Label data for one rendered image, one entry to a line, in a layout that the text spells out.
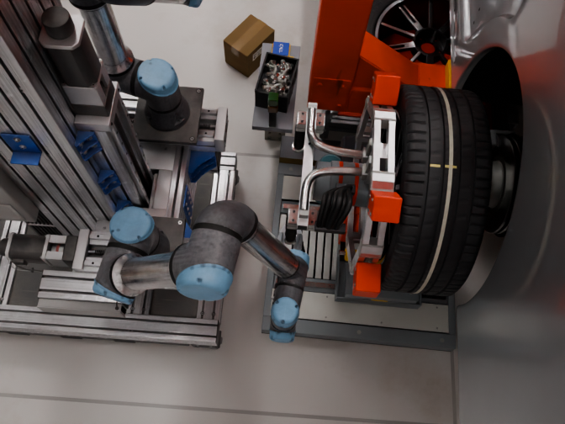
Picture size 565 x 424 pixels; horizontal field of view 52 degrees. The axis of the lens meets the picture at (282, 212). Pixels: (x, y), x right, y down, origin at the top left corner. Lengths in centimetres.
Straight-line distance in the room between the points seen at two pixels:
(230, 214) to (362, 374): 145
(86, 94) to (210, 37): 185
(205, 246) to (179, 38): 215
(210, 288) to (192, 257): 8
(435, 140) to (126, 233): 87
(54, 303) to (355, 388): 129
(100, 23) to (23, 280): 126
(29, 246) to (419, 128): 126
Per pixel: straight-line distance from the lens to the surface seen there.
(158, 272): 140
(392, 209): 154
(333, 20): 197
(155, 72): 187
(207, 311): 238
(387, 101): 179
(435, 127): 165
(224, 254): 126
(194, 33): 330
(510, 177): 189
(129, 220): 164
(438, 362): 267
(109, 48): 181
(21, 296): 259
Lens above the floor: 254
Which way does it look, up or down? 68 degrees down
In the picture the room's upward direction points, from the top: 5 degrees clockwise
